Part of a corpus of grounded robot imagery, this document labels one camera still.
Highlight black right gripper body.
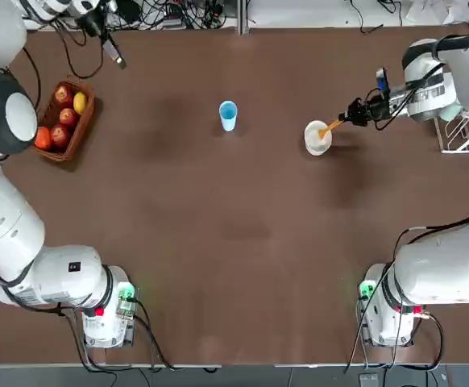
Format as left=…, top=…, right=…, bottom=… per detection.
left=360, top=98, right=389, bottom=127

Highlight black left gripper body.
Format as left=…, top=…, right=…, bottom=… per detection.
left=77, top=7, right=111, bottom=40

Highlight orange brush white bristles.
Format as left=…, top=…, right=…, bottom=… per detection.
left=318, top=118, right=345, bottom=141

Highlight blue plastic cup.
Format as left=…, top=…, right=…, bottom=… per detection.
left=218, top=100, right=239, bottom=133

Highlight white round plate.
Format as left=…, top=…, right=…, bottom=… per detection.
left=303, top=119, right=334, bottom=156

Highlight pale green cup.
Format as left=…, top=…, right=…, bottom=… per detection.
left=439, top=102, right=463, bottom=122

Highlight red apple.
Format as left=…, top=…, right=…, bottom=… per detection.
left=53, top=85, right=75, bottom=108
left=49, top=123, right=73, bottom=148
left=58, top=107, right=80, bottom=128

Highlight brown wicker basket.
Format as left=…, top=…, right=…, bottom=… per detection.
left=31, top=80, right=97, bottom=162

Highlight orange fruit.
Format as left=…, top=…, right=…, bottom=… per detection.
left=34, top=126, right=53, bottom=151

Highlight white paper sheets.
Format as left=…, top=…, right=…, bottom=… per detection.
left=403, top=0, right=469, bottom=26

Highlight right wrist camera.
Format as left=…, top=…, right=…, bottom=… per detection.
left=375, top=67, right=392, bottom=94

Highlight white wire cup rack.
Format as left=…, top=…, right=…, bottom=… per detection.
left=434, top=112, right=469, bottom=155

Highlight aluminium frame post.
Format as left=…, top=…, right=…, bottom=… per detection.
left=236, top=0, right=251, bottom=36

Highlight black cable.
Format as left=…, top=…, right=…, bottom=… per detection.
left=343, top=261, right=392, bottom=376
left=131, top=297, right=223, bottom=372

